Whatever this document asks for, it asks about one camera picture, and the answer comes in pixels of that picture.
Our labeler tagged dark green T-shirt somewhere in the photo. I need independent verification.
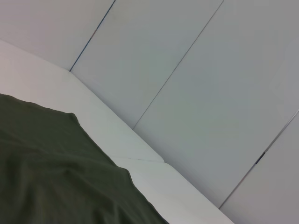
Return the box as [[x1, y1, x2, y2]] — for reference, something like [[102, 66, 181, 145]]
[[0, 93, 170, 224]]

